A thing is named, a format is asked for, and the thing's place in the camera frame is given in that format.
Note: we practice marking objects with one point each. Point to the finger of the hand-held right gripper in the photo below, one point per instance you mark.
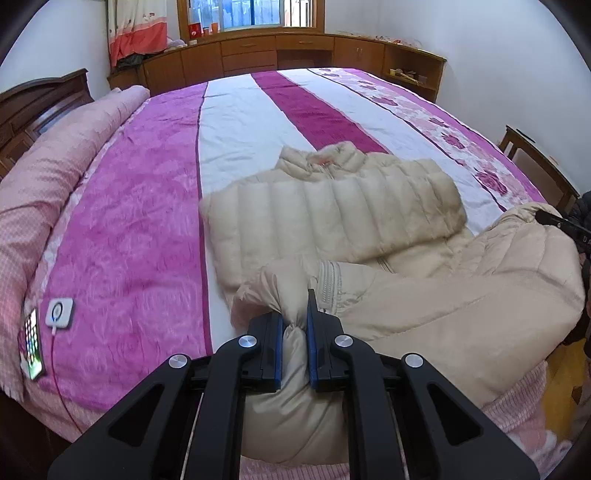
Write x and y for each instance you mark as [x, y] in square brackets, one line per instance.
[554, 219]

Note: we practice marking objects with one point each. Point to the dark wooden headboard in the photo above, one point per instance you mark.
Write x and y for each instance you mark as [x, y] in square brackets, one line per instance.
[27, 106]

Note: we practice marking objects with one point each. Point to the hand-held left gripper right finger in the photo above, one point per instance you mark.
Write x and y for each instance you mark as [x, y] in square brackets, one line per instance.
[314, 344]

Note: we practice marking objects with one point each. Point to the dark cloth pile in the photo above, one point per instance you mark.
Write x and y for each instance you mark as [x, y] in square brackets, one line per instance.
[131, 60]

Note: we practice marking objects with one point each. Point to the small shelf clutter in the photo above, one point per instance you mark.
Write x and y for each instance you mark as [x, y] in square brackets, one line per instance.
[406, 74]

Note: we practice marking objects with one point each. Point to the wooden framed window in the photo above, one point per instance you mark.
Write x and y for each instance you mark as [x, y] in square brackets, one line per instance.
[251, 16]

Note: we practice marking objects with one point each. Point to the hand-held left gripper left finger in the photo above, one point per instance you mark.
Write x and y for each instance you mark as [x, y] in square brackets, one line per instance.
[277, 350]

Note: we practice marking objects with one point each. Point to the rolled pink quilt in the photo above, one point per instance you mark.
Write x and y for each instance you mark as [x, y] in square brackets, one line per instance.
[41, 184]

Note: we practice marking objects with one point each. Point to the wooden chair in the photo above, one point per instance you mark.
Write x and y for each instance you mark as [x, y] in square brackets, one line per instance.
[531, 157]

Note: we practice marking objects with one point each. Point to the person's right forearm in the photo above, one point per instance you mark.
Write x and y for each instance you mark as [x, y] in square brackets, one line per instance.
[581, 205]

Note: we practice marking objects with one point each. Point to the beige puffer jacket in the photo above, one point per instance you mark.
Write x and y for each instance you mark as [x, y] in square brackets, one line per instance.
[392, 277]

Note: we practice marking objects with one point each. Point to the smartphone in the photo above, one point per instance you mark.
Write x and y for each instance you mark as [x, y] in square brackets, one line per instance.
[32, 344]

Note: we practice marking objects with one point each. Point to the pink and orange curtain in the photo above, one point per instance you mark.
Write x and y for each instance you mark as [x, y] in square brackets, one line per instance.
[138, 27]

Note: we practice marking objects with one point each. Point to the pink striped floral bedspread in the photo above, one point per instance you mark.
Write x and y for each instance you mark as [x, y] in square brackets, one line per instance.
[138, 230]

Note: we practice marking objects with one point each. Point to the long wooden cabinet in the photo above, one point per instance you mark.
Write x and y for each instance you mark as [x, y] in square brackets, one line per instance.
[203, 60]

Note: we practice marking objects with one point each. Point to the red box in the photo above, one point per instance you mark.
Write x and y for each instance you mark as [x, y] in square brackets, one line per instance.
[194, 31]

